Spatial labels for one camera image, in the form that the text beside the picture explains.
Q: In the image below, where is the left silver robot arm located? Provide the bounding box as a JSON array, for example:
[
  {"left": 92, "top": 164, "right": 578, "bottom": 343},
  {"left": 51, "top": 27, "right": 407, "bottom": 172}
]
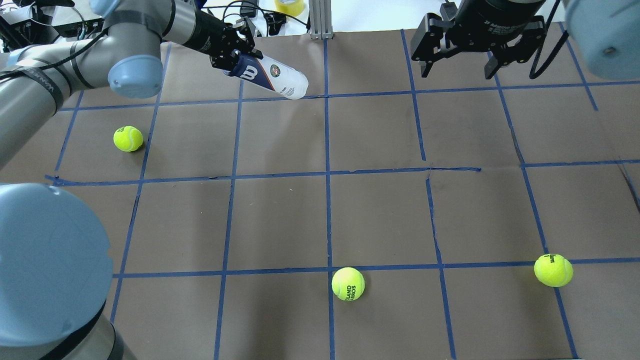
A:
[{"left": 1, "top": 0, "right": 262, "bottom": 360}]

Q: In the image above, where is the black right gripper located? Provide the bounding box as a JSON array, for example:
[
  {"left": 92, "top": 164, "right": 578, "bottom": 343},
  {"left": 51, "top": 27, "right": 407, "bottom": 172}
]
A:
[{"left": 420, "top": 0, "right": 545, "bottom": 80}]

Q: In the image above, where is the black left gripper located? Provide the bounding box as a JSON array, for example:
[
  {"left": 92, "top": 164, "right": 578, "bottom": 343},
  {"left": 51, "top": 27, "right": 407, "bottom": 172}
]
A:
[{"left": 187, "top": 13, "right": 263, "bottom": 72}]

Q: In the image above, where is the yellow tape roll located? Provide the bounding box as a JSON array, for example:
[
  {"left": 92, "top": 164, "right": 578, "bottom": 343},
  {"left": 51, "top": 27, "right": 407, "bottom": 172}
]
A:
[{"left": 274, "top": 0, "right": 306, "bottom": 18}]

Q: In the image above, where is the aluminium frame post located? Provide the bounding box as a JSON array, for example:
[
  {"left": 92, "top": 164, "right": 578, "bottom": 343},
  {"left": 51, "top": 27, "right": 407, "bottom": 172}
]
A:
[{"left": 308, "top": 0, "right": 334, "bottom": 40}]

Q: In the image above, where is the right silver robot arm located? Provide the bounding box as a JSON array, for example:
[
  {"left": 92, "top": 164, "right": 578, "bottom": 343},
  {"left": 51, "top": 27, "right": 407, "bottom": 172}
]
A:
[{"left": 409, "top": 0, "right": 640, "bottom": 80}]

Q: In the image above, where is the yellow tennis ball near front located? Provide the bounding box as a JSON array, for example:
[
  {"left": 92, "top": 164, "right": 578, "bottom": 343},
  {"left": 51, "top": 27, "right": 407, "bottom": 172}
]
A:
[{"left": 112, "top": 125, "right": 144, "bottom": 153}]

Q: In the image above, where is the yellow tennis ball mid table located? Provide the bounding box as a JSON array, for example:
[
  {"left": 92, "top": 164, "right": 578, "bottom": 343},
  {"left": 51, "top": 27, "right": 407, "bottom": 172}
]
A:
[{"left": 534, "top": 253, "right": 574, "bottom": 288}]

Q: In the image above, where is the white blue tennis ball can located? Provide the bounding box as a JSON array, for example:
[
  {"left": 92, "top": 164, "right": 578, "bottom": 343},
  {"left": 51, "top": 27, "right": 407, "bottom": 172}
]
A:
[{"left": 223, "top": 54, "right": 309, "bottom": 100}]

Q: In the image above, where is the yellow tennis ball by base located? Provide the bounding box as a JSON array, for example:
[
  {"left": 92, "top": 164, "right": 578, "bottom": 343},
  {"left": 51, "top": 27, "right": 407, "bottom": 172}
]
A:
[{"left": 331, "top": 267, "right": 366, "bottom": 302}]

